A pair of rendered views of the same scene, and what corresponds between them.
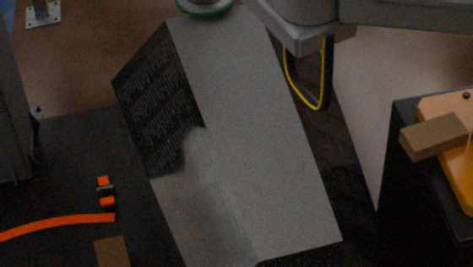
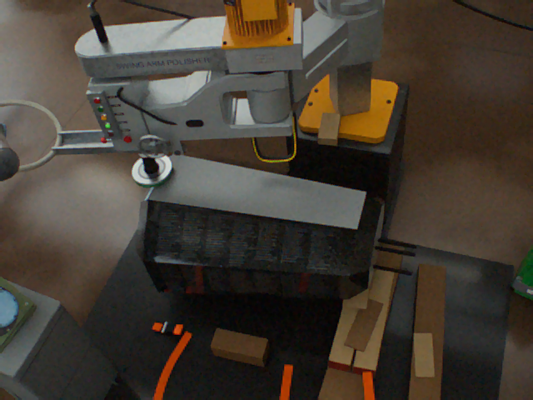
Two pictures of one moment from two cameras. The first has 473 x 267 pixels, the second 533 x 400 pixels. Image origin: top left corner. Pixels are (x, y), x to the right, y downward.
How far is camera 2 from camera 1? 1.62 m
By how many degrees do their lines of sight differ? 35
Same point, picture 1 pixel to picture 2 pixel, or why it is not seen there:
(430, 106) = (306, 121)
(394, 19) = (315, 81)
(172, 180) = (259, 252)
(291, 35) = (285, 126)
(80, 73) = not seen: hidden behind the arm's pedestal
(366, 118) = not seen: hidden behind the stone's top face
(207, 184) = (285, 233)
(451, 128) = (332, 118)
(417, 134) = (326, 132)
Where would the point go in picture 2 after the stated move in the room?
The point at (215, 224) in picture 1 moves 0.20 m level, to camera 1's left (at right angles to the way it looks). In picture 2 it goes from (312, 242) to (292, 274)
